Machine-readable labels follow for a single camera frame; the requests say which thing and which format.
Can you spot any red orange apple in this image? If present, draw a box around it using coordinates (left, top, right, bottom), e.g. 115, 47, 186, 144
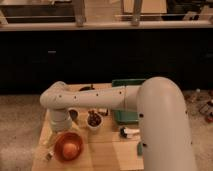
63, 143, 76, 159

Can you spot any dark metal cup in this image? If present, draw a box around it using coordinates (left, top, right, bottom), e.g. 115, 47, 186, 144
69, 109, 78, 124

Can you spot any dark bowl with greens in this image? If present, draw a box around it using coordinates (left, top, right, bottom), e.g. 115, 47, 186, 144
79, 85, 95, 91

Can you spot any white cup with dark food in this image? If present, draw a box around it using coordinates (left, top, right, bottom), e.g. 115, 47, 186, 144
86, 110, 102, 131

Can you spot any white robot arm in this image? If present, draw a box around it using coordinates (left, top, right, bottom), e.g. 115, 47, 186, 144
40, 77, 197, 171

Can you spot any teal green sponge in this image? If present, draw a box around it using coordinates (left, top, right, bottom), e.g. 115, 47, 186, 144
137, 142, 143, 156

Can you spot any green plastic tray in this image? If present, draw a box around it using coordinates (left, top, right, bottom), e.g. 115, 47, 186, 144
112, 78, 144, 124

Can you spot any red bowl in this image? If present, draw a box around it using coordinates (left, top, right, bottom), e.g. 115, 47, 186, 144
54, 132, 83, 162

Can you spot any yellow banana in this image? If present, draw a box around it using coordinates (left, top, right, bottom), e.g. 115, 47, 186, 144
43, 131, 57, 148

